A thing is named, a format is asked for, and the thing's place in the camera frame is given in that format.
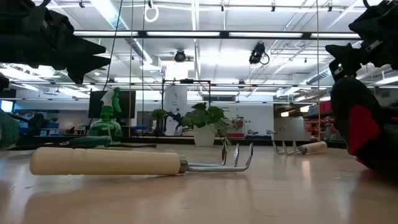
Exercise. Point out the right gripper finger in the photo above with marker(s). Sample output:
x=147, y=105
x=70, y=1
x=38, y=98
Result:
x=345, y=53
x=343, y=69

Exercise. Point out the small background potted plant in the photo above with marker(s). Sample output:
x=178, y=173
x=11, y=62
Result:
x=159, y=118

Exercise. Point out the black hanging camera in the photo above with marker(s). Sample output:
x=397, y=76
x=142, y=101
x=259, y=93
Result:
x=179, y=56
x=257, y=53

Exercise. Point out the black and red gardening glove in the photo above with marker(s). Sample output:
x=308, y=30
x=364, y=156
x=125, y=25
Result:
x=360, y=130

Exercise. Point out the black metal table frame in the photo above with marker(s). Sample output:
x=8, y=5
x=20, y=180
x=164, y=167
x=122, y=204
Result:
x=183, y=34

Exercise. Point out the green plant in white pot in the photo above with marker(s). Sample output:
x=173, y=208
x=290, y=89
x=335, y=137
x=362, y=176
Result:
x=203, y=124

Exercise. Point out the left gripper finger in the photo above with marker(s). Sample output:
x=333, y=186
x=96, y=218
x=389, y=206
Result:
x=85, y=67
x=88, y=48

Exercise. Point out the green spray bottle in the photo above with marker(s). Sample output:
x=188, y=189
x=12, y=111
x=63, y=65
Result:
x=105, y=127

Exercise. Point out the shelf with red bins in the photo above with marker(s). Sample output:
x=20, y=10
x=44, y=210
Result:
x=321, y=119

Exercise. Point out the white printed banner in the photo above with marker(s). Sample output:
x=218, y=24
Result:
x=175, y=99

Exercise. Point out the black monitor screen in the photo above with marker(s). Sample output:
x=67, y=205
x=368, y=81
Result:
x=127, y=104

